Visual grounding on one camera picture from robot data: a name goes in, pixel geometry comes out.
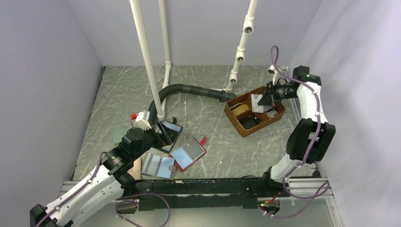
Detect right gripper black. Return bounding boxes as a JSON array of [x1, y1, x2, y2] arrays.
[[258, 80, 298, 106]]

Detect white pipe rear left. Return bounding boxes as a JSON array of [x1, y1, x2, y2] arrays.
[[158, 0, 172, 89]]

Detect grey card holder open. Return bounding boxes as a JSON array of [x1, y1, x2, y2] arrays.
[[141, 153, 177, 180]]

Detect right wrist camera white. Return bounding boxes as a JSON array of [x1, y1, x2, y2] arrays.
[[268, 65, 286, 85]]

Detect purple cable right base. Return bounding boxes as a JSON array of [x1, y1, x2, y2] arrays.
[[257, 180, 331, 219]]

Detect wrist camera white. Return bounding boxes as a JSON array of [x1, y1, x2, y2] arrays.
[[130, 110, 152, 131], [268, 65, 286, 85]]

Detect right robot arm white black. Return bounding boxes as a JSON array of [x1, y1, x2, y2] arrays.
[[258, 66, 336, 196]]

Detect white pipe front left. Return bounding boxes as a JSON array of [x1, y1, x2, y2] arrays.
[[130, 0, 165, 120]]

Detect black card holder open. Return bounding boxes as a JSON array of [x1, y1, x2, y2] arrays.
[[157, 117, 183, 142]]

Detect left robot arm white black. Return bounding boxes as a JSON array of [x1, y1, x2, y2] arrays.
[[29, 118, 183, 227]]

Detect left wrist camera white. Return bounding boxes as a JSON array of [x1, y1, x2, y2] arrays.
[[130, 110, 152, 131]]

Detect white pipe with lights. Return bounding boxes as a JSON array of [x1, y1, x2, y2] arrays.
[[226, 0, 259, 91]]

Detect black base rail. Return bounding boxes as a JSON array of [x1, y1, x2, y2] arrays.
[[121, 176, 289, 211]]

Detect yellow card in basket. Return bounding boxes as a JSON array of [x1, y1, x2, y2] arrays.
[[230, 103, 249, 116]]

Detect green card holder closed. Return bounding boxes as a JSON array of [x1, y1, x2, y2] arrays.
[[112, 128, 129, 145]]

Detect red card holder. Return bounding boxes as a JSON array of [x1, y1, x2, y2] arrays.
[[168, 136, 207, 172]]

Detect white silver credit card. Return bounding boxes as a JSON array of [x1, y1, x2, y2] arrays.
[[251, 94, 264, 114]]

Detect black corrugated hose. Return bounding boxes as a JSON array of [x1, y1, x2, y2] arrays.
[[145, 83, 237, 124]]

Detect black VIP credit card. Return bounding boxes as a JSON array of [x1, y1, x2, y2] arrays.
[[183, 138, 205, 160]]

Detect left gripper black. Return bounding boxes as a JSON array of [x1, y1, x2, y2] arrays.
[[132, 120, 180, 160]]

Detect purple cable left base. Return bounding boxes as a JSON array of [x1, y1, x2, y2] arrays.
[[115, 192, 170, 227]]

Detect brown wicker basket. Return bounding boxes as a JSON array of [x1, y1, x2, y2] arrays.
[[224, 86, 286, 137]]

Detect purple cable base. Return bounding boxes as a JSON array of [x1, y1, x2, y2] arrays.
[[115, 192, 170, 227], [257, 180, 331, 219]]

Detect aluminium frame rail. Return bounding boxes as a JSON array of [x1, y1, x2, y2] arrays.
[[282, 67, 335, 201]]

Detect dark card in basket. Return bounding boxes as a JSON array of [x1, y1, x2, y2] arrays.
[[239, 115, 261, 130]]

